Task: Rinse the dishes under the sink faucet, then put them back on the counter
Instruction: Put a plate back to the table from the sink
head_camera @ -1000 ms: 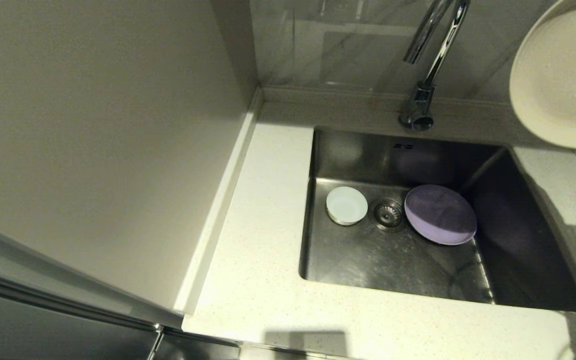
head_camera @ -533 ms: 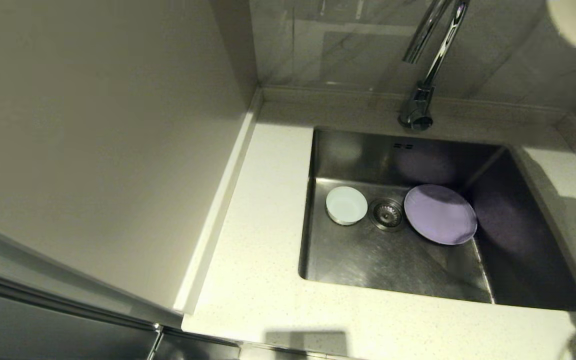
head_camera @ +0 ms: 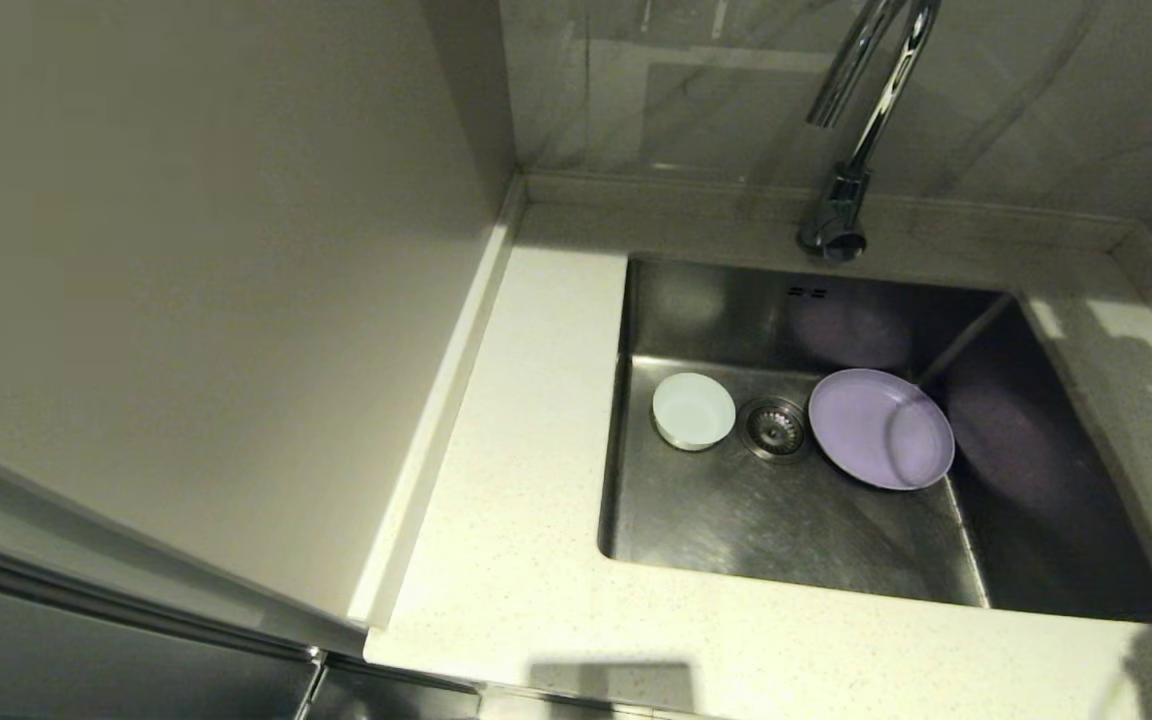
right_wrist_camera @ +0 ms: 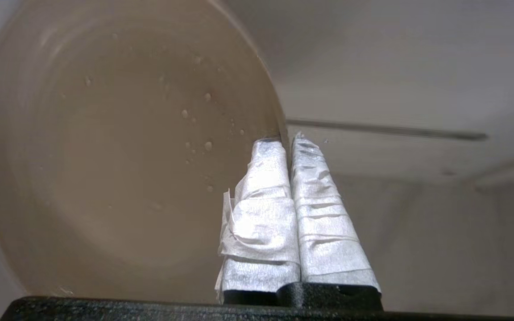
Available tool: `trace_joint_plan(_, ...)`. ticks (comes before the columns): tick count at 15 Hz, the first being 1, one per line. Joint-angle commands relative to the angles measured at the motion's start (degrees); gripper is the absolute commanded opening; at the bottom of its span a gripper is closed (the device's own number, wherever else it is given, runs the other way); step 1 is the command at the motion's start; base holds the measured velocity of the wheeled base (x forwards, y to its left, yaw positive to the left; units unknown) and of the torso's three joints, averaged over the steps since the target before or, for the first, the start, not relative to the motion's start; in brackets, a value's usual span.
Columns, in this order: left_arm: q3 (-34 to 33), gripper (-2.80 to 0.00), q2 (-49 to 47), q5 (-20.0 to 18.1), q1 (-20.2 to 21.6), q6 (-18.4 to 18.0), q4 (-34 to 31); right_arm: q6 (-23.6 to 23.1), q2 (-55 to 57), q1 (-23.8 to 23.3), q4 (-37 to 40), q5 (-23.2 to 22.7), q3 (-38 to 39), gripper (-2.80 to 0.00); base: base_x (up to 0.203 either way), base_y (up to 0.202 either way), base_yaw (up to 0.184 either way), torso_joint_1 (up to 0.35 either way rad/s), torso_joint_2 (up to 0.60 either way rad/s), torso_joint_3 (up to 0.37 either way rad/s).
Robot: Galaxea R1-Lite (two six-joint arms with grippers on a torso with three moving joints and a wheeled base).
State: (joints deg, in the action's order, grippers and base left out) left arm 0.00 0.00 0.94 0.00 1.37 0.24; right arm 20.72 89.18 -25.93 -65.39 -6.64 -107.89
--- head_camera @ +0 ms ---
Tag small white bowl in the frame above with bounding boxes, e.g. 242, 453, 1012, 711
651, 372, 737, 452

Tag chrome kitchen faucet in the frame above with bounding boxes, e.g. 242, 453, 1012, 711
798, 0, 943, 265

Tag purple plastic plate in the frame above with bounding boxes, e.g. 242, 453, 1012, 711
807, 368, 956, 492

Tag metal sink drain strainer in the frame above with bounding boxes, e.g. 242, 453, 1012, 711
738, 396, 812, 463

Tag stainless steel sink basin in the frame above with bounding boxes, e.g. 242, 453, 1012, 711
596, 250, 1152, 629

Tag white edge trim strip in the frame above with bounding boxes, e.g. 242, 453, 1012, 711
348, 172, 529, 633

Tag tall beige cabinet side panel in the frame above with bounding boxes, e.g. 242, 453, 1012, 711
0, 0, 519, 651

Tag metal door trim strip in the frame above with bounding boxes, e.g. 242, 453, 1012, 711
0, 535, 327, 666

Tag grey glossy cabinet door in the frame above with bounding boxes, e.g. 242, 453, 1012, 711
0, 560, 482, 720

